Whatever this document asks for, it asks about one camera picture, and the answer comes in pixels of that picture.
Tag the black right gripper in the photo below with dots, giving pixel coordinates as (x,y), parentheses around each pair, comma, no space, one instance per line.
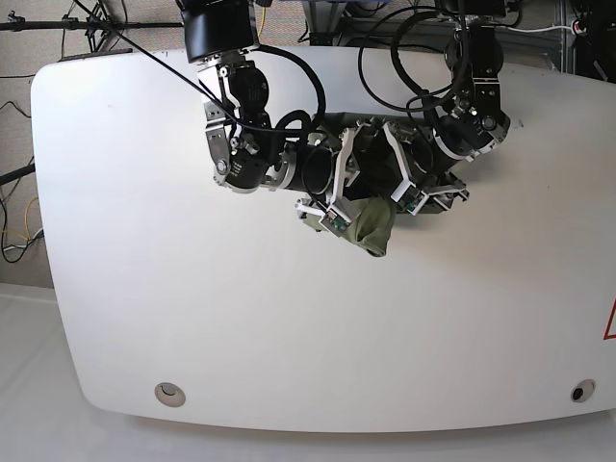
(316,164)

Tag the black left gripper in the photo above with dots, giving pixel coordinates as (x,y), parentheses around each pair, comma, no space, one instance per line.
(423,166)

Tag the green T-shirt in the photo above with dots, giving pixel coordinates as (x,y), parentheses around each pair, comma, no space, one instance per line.
(372,193)

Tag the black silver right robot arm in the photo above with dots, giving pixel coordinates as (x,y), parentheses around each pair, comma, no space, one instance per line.
(249,151)

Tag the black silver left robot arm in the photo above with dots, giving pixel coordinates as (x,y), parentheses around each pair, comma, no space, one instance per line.
(465,118)

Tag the black tripod stand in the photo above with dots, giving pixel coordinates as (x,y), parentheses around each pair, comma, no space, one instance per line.
(98,23)

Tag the left table grommet hole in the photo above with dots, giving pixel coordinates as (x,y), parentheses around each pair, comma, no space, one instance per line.
(169,395)

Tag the table grommet hole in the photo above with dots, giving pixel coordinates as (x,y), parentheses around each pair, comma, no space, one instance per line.
(169,395)
(583,391)

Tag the right table grommet hole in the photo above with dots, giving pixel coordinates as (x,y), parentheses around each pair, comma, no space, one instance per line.
(583,391)

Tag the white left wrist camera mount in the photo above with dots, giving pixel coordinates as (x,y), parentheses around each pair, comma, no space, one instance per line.
(417,202)

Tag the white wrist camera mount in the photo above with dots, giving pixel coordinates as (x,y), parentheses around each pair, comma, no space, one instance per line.
(417,202)
(333,211)

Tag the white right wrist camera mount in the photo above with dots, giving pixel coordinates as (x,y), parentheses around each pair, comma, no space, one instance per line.
(333,211)

